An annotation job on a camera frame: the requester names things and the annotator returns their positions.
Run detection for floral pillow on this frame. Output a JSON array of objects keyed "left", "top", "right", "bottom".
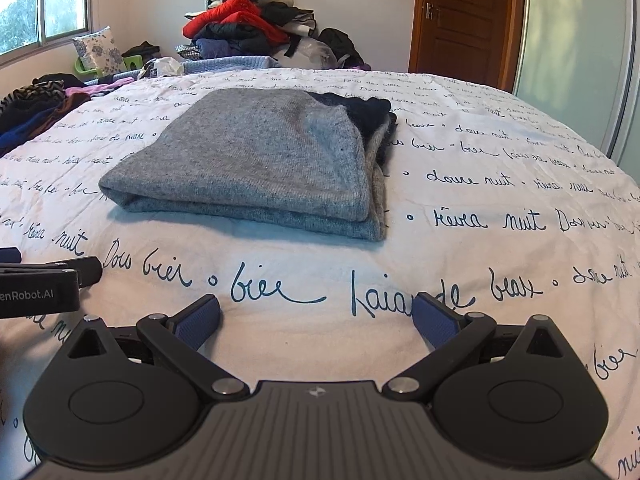
[{"left": 72, "top": 26, "right": 124, "bottom": 76}]

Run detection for black and white garment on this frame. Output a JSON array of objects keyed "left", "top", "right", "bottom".
[{"left": 260, "top": 1, "right": 319, "bottom": 37}]

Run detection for wooden door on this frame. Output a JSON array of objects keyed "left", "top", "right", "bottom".
[{"left": 408, "top": 0, "right": 527, "bottom": 95}]

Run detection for navy puffer jacket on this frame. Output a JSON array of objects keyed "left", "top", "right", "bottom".
[{"left": 192, "top": 22, "right": 281, "bottom": 55}]

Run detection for dark bag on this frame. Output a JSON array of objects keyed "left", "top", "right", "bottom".
[{"left": 121, "top": 40, "right": 162, "bottom": 62}]

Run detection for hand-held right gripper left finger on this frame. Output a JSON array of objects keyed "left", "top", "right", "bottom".
[{"left": 64, "top": 294, "right": 251, "bottom": 402}]

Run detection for black bag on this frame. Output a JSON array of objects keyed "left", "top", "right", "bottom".
[{"left": 319, "top": 27, "right": 367, "bottom": 67}]

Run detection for red jacket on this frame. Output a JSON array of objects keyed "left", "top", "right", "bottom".
[{"left": 181, "top": 0, "right": 292, "bottom": 45}]

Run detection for grey sweater with navy sleeves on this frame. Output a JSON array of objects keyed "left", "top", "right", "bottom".
[{"left": 98, "top": 88, "right": 399, "bottom": 242}]

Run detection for pink cloth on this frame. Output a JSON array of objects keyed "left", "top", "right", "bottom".
[{"left": 64, "top": 76, "right": 137, "bottom": 100}]

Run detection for blue cloth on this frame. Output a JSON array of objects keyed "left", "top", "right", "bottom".
[{"left": 0, "top": 109, "right": 57, "bottom": 150}]

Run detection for zigzag striped cloth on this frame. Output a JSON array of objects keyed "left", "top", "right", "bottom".
[{"left": 0, "top": 84, "right": 67, "bottom": 123}]

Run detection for green basket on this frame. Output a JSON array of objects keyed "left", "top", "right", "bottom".
[{"left": 74, "top": 54, "right": 145, "bottom": 84}]

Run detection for light blue knit blanket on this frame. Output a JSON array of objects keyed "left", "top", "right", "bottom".
[{"left": 181, "top": 55, "right": 282, "bottom": 75}]

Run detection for white crumpled cloth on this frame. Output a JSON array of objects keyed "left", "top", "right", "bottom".
[{"left": 136, "top": 56, "right": 187, "bottom": 79}]

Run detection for white script printed blanket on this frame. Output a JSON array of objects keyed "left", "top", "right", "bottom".
[{"left": 0, "top": 67, "right": 640, "bottom": 480}]

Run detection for brown cloth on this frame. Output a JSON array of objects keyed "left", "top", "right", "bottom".
[{"left": 46, "top": 91, "right": 92, "bottom": 128}]

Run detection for clear plastic bag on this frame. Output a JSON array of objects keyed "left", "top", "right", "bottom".
[{"left": 294, "top": 37, "right": 337, "bottom": 69}]

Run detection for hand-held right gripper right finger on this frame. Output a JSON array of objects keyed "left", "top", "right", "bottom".
[{"left": 382, "top": 291, "right": 572, "bottom": 403}]

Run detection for window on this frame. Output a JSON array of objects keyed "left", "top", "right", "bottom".
[{"left": 0, "top": 0, "right": 94, "bottom": 67}]

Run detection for glass sliding wardrobe doors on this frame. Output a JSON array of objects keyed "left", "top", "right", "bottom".
[{"left": 510, "top": 0, "right": 640, "bottom": 173}]

